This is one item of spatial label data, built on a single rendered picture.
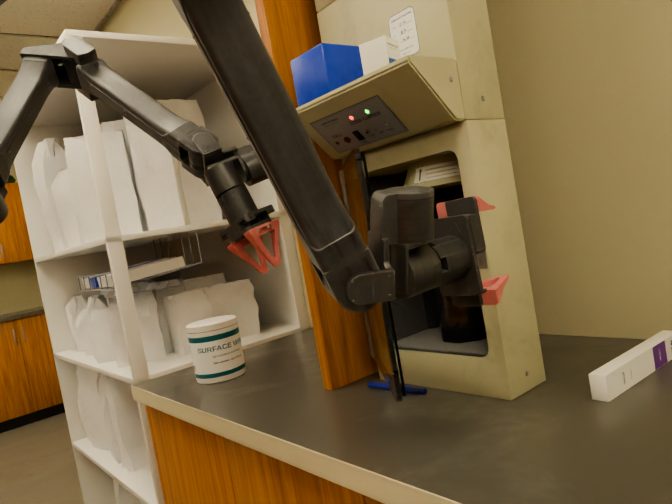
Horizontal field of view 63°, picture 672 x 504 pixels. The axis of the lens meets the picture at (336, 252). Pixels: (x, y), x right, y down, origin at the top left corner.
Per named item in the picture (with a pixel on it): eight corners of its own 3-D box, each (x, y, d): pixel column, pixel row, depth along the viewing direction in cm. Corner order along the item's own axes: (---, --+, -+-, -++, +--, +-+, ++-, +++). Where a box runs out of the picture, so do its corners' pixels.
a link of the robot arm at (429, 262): (373, 295, 66) (408, 307, 62) (371, 239, 64) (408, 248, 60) (412, 282, 70) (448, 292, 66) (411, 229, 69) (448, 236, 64)
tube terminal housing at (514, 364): (453, 346, 133) (399, 25, 129) (584, 357, 107) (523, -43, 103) (379, 379, 117) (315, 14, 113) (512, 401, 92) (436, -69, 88)
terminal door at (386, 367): (377, 358, 115) (344, 168, 113) (403, 404, 85) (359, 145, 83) (373, 358, 115) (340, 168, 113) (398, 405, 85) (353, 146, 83)
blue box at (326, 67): (337, 108, 111) (329, 63, 111) (370, 93, 104) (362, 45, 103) (297, 108, 105) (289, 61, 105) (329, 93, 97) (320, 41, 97)
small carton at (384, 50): (378, 84, 97) (372, 49, 97) (404, 75, 94) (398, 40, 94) (364, 80, 93) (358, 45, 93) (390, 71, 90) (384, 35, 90)
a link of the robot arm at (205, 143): (193, 171, 105) (188, 136, 99) (246, 151, 110) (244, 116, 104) (225, 211, 100) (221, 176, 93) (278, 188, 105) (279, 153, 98)
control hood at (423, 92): (340, 159, 114) (332, 111, 114) (467, 119, 89) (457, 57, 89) (296, 163, 107) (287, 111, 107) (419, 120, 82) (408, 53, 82)
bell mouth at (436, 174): (441, 188, 119) (437, 163, 119) (512, 173, 106) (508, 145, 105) (383, 197, 108) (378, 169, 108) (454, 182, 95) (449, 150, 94)
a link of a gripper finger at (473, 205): (509, 187, 73) (465, 197, 68) (519, 240, 74) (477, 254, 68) (468, 196, 79) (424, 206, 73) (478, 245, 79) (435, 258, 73)
